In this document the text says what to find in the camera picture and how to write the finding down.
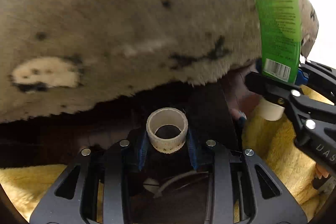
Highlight green tube with barcode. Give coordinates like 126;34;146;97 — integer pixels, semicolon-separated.
256;0;301;84

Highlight person's right hand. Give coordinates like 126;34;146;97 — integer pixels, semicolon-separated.
315;163;329;179

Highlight grey patterned fleece blanket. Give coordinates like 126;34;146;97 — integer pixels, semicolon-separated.
1;0;261;122

